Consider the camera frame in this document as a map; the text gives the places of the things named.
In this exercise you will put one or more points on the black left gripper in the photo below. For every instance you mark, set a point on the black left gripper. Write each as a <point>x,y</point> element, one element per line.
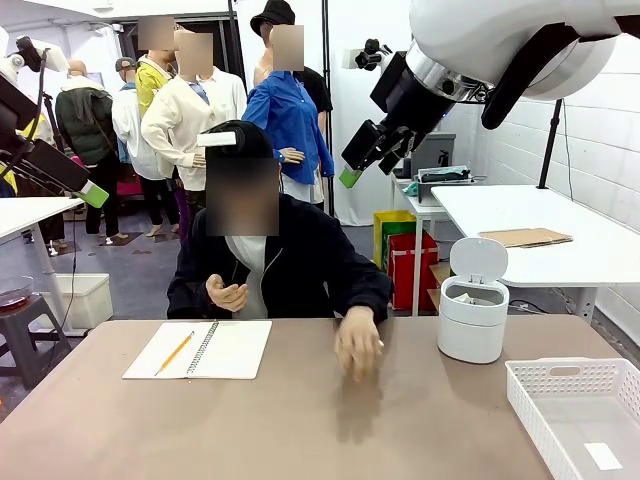
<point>12,115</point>

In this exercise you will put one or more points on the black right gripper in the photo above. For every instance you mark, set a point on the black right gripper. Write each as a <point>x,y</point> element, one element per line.
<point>415,100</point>

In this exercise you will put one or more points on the orange pencil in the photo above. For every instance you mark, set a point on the orange pencil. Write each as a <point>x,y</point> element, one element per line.
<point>174,353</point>

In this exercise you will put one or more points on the white spiral notebook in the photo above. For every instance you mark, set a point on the white spiral notebook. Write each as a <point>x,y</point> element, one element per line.
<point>235,350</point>

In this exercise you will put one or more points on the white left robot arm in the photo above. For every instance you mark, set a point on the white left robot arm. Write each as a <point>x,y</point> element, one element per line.
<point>5,60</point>

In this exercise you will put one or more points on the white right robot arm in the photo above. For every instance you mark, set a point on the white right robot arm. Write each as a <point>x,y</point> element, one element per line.
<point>500,35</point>

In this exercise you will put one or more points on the person left forearm black sleeve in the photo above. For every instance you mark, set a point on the person left forearm black sleeve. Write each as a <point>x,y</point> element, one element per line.
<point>365,285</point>

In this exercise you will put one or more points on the person right forearm black sleeve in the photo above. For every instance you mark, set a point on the person right forearm black sleeve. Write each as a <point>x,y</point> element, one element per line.
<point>187,295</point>

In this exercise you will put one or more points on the person left hand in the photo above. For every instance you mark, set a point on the person left hand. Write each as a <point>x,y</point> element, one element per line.
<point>357,340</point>

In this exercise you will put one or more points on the person right hand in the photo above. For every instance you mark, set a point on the person right hand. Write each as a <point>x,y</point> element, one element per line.
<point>227,297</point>

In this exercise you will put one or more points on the white desk with leg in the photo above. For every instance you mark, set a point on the white desk with leg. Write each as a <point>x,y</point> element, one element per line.
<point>30,212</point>

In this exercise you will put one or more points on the teal cloth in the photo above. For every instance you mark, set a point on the teal cloth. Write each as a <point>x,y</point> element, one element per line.
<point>411,189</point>

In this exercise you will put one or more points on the grey box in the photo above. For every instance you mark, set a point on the grey box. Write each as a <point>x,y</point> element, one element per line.
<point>440,150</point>

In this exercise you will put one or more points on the small white side table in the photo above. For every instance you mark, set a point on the small white side table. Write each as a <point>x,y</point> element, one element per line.
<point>415,210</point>

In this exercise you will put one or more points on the grey tray with green cloth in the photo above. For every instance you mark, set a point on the grey tray with green cloth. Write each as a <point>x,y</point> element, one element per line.
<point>445,187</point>

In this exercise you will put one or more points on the mannequin in black t-shirt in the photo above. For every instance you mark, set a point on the mannequin in black t-shirt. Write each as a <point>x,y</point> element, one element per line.
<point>320,90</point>

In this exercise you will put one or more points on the yellow bag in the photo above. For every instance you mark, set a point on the yellow bag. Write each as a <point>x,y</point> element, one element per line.
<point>382,235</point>

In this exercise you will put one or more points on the black backdrop pole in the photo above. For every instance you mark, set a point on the black backdrop pole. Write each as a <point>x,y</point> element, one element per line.
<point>327,75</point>

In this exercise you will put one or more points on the mannequin in white shirt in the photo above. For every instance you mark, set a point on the mannequin in white shirt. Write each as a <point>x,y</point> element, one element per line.
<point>127,125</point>

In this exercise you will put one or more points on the mannequin in blue shirt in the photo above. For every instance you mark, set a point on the mannequin in blue shirt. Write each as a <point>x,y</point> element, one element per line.
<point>280,105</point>

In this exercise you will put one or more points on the glass bowl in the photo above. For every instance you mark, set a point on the glass bowl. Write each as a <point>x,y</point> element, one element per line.
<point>15,295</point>

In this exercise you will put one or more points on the black cap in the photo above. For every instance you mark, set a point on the black cap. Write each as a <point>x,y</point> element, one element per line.
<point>250,142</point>

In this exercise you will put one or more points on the mannequin in yellow jacket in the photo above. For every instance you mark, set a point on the mannequin in yellow jacket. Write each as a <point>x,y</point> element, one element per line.
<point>147,85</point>

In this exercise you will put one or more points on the person torso black jacket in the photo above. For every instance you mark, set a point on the person torso black jacket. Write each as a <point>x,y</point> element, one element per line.
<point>305,260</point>

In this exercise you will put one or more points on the white storage crate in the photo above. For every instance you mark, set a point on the white storage crate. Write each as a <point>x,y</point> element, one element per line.
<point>90,300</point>

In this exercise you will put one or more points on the mannequin in cream shirt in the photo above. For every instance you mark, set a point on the mannequin in cream shirt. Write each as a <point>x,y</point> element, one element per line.
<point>195,110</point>

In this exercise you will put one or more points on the grey plastic stool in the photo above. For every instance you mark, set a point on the grey plastic stool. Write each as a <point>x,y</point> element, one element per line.
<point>25,330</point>

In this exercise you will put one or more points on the black bucket hat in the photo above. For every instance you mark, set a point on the black bucket hat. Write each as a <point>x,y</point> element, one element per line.
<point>272,15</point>

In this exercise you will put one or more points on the brown cardboard sheet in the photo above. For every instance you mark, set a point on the brown cardboard sheet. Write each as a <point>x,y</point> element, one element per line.
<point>525,237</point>

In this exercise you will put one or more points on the small paper scrap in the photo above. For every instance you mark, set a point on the small paper scrap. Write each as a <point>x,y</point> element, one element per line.
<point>465,299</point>

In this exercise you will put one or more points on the large white table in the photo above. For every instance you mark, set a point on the large white table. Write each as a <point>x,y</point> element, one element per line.
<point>550,210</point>

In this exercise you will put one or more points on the white lidded trash bin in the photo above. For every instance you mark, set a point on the white lidded trash bin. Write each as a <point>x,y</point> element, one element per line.
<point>470,335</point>

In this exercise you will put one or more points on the white perforated plastic basket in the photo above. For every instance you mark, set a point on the white perforated plastic basket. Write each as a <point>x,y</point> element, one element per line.
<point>550,390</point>

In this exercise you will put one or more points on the white label sticker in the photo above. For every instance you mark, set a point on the white label sticker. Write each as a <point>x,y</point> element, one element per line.
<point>602,456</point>

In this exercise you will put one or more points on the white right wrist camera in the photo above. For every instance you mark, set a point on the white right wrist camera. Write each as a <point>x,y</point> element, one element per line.
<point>372,55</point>

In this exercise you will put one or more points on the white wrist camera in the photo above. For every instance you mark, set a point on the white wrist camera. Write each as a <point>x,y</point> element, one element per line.
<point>372,55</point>
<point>55,60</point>

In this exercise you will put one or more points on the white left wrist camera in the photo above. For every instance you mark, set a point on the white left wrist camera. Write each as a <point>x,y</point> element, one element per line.
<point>55,60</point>

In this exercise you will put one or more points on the white head-mounted camera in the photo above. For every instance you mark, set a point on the white head-mounted camera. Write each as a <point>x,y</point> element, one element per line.
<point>217,139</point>

